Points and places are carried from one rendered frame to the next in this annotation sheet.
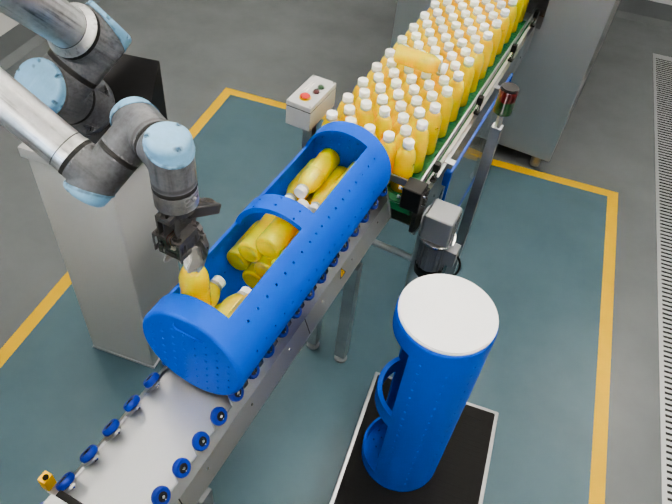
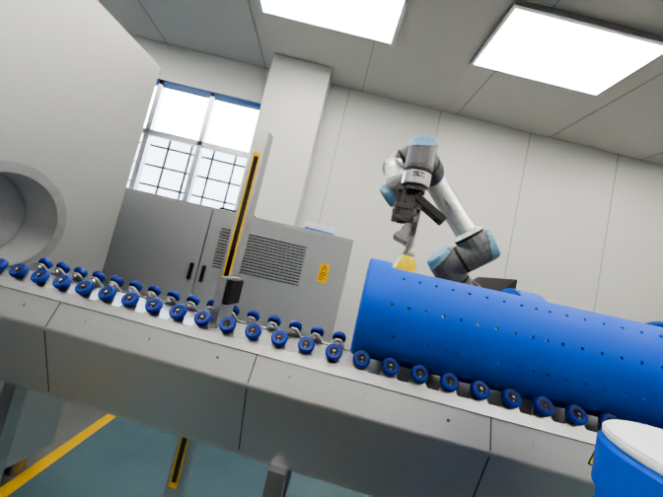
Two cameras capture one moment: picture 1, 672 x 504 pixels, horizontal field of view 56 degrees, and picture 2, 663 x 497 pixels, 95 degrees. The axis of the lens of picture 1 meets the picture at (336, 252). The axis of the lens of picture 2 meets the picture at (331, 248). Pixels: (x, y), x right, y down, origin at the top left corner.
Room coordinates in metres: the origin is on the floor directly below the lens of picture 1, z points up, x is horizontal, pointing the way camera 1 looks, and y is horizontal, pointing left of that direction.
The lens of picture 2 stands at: (0.46, -0.53, 1.16)
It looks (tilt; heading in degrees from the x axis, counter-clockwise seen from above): 4 degrees up; 75
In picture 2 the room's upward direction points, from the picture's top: 13 degrees clockwise
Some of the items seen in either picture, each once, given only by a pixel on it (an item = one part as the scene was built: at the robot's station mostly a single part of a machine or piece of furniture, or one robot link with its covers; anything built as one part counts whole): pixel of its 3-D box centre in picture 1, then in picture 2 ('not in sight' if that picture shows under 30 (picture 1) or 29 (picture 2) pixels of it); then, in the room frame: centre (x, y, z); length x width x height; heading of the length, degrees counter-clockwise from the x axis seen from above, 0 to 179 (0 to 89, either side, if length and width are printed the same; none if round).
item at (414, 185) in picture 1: (412, 196); not in sight; (1.64, -0.24, 0.95); 0.10 x 0.07 x 0.10; 68
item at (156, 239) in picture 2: not in sight; (201, 299); (0.23, 2.12, 0.72); 2.15 x 0.54 x 1.45; 166
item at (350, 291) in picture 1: (347, 315); not in sight; (1.59, -0.08, 0.31); 0.06 x 0.06 x 0.63; 68
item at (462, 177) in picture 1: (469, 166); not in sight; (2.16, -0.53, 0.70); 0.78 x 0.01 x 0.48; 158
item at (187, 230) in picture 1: (177, 226); (407, 205); (0.92, 0.34, 1.43); 0.09 x 0.08 x 0.12; 158
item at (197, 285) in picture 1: (195, 289); (402, 281); (0.94, 0.33, 1.19); 0.07 x 0.07 x 0.19
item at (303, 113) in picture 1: (311, 102); not in sight; (1.98, 0.15, 1.05); 0.20 x 0.10 x 0.10; 158
